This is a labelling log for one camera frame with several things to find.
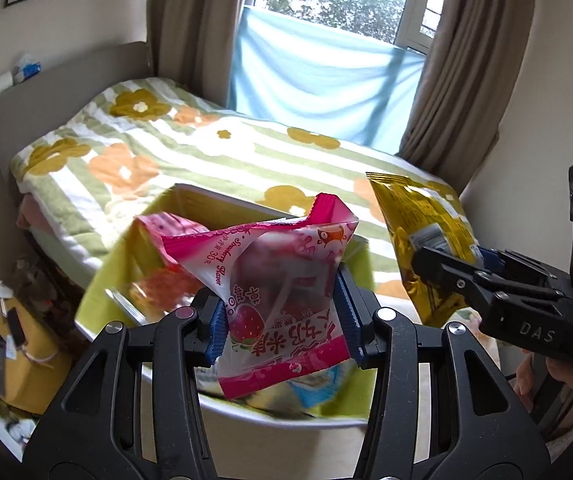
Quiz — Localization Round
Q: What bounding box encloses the yellow storage box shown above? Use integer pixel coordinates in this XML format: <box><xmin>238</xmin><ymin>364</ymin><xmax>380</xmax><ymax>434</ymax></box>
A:
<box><xmin>0</xmin><ymin>282</ymin><xmax>76</xmax><ymax>417</ymax></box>

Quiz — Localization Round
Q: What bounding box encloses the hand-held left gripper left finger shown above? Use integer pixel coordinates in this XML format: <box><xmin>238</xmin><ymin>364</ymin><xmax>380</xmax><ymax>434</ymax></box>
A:
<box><xmin>24</xmin><ymin>292</ymin><xmax>230</xmax><ymax>480</ymax></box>

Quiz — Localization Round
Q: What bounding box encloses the gold snack packet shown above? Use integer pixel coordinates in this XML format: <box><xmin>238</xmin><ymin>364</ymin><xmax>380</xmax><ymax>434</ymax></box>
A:
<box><xmin>365</xmin><ymin>172</ymin><xmax>483</xmax><ymax>327</ymax></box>

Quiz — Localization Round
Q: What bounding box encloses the person's right hand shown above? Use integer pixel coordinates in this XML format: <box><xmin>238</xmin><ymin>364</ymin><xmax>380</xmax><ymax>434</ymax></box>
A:
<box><xmin>513</xmin><ymin>352</ymin><xmax>542</xmax><ymax>405</ymax></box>

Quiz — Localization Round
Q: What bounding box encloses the cream floral table cover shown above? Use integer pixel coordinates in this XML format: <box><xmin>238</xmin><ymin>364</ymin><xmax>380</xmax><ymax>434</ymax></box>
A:
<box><xmin>136</xmin><ymin>360</ymin><xmax>502</xmax><ymax>480</ymax></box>

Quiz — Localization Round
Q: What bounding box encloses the pink white strawberry snack packet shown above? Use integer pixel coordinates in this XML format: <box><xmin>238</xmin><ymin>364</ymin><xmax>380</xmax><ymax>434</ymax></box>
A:
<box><xmin>160</xmin><ymin>192</ymin><xmax>360</xmax><ymax>401</ymax></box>

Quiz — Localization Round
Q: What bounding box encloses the brown curtain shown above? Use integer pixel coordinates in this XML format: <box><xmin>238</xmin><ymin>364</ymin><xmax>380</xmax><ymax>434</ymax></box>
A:
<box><xmin>395</xmin><ymin>0</ymin><xmax>540</xmax><ymax>197</ymax></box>
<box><xmin>145</xmin><ymin>0</ymin><xmax>263</xmax><ymax>112</ymax></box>

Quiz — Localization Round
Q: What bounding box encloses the pink folded cloth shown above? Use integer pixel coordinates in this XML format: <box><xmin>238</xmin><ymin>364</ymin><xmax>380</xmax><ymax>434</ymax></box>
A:
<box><xmin>15</xmin><ymin>194</ymin><xmax>50</xmax><ymax>232</ymax></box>

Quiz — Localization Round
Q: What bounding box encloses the bed with floral quilt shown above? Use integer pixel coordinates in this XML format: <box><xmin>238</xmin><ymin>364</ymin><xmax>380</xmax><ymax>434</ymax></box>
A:
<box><xmin>9</xmin><ymin>76</ymin><xmax>463</xmax><ymax>313</ymax></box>

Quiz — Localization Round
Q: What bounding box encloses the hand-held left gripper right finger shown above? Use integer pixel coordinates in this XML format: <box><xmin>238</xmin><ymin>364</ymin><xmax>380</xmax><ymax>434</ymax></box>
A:
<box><xmin>333</xmin><ymin>265</ymin><xmax>552</xmax><ymax>480</ymax></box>

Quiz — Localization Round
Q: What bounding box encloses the blue tissue pack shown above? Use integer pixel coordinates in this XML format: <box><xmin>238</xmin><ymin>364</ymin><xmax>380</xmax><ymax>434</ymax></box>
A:
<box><xmin>13</xmin><ymin>54</ymin><xmax>43</xmax><ymax>84</ymax></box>

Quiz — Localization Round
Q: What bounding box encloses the grey bed headboard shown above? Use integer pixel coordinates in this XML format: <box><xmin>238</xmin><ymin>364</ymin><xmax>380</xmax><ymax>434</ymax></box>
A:
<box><xmin>0</xmin><ymin>41</ymin><xmax>153</xmax><ymax>198</ymax></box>

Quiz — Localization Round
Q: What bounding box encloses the yellow-green cardboard box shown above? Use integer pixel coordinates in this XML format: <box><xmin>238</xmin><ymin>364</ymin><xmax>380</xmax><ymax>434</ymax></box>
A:
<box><xmin>75</xmin><ymin>182</ymin><xmax>373</xmax><ymax>432</ymax></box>

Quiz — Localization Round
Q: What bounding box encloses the blue yellow snack bag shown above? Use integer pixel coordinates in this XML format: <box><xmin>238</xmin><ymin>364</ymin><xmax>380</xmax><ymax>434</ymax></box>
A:
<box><xmin>246</xmin><ymin>369</ymin><xmax>343</xmax><ymax>412</ymax></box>

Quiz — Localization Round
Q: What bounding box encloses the light blue cloth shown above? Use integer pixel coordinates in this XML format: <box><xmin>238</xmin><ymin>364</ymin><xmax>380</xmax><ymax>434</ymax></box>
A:
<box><xmin>225</xmin><ymin>5</ymin><xmax>428</xmax><ymax>157</ymax></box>

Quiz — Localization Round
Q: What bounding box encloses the pink red striped snack packet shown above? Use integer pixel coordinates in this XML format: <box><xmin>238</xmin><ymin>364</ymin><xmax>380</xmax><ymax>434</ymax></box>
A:
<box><xmin>129</xmin><ymin>212</ymin><xmax>213</xmax><ymax>311</ymax></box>

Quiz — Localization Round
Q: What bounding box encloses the white window frame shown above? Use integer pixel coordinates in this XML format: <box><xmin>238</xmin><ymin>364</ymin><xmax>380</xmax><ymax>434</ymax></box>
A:
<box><xmin>394</xmin><ymin>0</ymin><xmax>453</xmax><ymax>57</ymax></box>

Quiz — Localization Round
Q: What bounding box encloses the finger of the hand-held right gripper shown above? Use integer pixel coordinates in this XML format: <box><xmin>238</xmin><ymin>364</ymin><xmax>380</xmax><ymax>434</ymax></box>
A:
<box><xmin>410</xmin><ymin>245</ymin><xmax>568</xmax><ymax>312</ymax></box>
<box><xmin>480</xmin><ymin>247</ymin><xmax>571</xmax><ymax>294</ymax></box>

